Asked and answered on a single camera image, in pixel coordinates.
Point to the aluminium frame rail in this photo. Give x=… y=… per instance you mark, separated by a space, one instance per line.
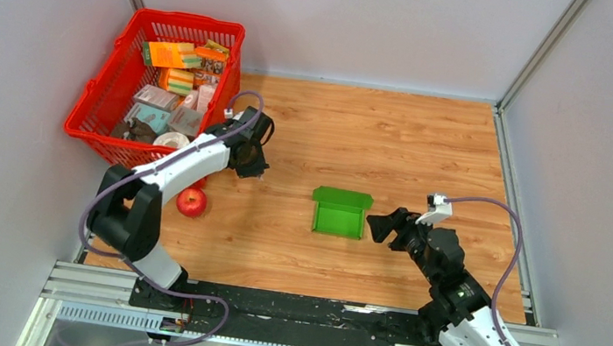
x=101 y=296

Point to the green paper box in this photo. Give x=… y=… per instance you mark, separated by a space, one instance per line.
x=340 y=212

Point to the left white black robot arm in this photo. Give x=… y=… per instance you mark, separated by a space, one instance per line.
x=127 y=210

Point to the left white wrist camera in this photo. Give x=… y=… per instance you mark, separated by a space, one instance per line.
x=229 y=114

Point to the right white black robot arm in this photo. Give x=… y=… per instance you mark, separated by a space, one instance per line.
x=460 y=312

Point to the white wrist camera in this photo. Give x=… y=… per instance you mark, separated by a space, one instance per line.
x=439 y=209
x=229 y=114

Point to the orange sponge pack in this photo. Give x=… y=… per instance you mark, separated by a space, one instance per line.
x=170 y=54

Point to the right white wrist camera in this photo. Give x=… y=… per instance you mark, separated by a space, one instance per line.
x=439 y=209

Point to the teal small carton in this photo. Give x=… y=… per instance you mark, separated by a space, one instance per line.
x=156 y=118

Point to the striped sponge stack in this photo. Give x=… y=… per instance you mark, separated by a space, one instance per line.
x=178 y=81

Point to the grey small carton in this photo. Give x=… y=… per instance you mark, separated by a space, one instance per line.
x=157 y=98

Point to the red plastic basket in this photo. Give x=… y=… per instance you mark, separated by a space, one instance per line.
x=107 y=98

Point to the white tape roll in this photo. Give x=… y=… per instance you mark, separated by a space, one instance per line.
x=174 y=139

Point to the red apple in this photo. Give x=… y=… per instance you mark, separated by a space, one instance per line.
x=191 y=202

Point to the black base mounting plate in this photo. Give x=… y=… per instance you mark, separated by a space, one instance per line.
x=260 y=315

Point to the grey pink carton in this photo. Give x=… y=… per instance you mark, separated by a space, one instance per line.
x=185 y=121

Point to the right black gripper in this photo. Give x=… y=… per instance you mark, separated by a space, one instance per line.
x=380 y=226

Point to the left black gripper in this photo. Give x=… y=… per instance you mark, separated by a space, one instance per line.
x=255 y=171

